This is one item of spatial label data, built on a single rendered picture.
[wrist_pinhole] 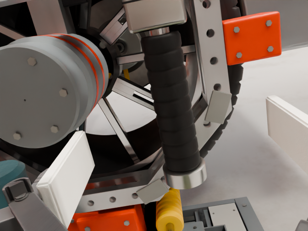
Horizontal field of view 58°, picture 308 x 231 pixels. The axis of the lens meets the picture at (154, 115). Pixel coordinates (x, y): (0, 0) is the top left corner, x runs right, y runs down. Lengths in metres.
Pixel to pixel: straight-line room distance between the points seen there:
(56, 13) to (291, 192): 1.35
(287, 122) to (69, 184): 0.13
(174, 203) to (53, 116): 0.36
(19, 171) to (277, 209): 1.20
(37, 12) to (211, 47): 0.28
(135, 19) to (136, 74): 0.78
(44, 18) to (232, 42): 0.30
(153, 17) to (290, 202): 1.34
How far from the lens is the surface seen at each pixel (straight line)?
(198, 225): 1.04
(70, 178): 0.17
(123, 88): 0.58
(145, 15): 0.24
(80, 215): 0.61
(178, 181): 0.28
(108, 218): 0.59
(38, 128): 0.37
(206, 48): 0.47
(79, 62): 0.38
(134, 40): 0.95
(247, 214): 1.30
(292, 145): 0.18
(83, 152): 0.20
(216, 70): 0.48
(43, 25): 0.50
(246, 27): 0.48
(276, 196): 1.53
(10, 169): 0.48
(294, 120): 0.17
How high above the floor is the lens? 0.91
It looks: 18 degrees down
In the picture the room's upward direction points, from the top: 12 degrees counter-clockwise
